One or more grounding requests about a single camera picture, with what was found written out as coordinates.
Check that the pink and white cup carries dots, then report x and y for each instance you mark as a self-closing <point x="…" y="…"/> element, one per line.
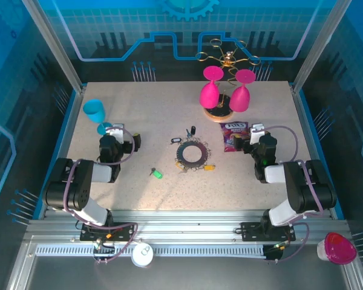
<point x="338" y="247"/>

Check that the aluminium table side rail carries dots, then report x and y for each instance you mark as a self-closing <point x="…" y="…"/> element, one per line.
<point x="308" y="133"/>
<point x="69" y="133"/>

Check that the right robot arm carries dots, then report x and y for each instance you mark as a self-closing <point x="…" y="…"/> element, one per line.
<point x="308" y="187"/>

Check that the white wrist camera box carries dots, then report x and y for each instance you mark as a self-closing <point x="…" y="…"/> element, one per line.
<point x="118" y="132"/>
<point x="256" y="133"/>

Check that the aluminium mounting beam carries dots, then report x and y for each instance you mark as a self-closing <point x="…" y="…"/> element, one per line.
<point x="184" y="226"/>

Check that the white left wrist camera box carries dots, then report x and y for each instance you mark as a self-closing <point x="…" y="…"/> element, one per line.
<point x="118" y="132"/>

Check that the clear tag key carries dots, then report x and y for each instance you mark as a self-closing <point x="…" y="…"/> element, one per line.
<point x="177" y="140"/>

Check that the green tag key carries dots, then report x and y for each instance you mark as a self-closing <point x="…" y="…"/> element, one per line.
<point x="158" y="174"/>

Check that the yellow tag key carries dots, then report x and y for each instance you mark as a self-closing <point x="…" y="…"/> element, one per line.
<point x="178" y="165"/>
<point x="210" y="167"/>

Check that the white tin can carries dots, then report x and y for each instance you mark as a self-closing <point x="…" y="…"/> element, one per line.
<point x="142" y="255"/>

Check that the aluminium frame post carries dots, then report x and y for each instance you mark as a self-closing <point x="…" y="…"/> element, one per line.
<point x="317" y="48"/>
<point x="54" y="48"/>

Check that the blue plastic goblet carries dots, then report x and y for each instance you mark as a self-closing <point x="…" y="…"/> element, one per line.
<point x="93" y="111"/>

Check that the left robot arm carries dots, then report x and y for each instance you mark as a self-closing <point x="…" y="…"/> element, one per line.
<point x="63" y="187"/>

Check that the purple candy bag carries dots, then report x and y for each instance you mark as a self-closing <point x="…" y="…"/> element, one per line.
<point x="230" y="133"/>

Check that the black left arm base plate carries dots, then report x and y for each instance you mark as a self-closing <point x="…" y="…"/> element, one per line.
<point x="128" y="231"/>

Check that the pink plastic goblet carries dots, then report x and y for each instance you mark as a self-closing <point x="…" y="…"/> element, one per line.
<point x="210" y="93"/>
<point x="240" y="99"/>

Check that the black disc keyring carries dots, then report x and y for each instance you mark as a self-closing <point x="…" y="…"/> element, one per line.
<point x="179" y="154"/>

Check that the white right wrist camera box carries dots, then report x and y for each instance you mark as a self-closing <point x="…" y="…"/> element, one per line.
<point x="256" y="133"/>

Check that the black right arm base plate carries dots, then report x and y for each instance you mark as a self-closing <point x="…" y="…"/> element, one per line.
<point x="249" y="232"/>

